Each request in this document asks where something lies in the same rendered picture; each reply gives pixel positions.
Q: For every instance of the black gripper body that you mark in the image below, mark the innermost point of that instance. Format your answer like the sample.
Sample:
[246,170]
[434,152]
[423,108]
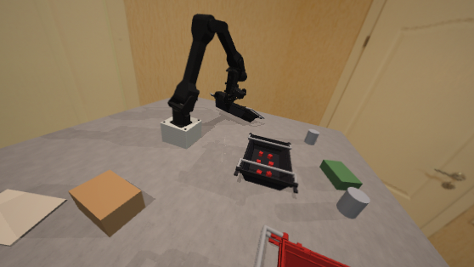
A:
[226,95]

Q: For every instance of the brown cardboard box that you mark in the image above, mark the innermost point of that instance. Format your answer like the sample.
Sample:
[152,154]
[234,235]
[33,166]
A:
[109,201]

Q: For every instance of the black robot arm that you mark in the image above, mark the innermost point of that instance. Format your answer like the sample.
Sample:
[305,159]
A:
[185,94]

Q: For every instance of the beige flat panel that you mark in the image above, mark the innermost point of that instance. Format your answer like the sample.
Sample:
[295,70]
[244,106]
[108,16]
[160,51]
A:
[20,212]

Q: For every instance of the grey cylinder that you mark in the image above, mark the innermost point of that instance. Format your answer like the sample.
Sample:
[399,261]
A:
[311,137]
[352,203]

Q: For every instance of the green flat box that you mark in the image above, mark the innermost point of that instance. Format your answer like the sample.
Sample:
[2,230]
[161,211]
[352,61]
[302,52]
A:
[339,175]

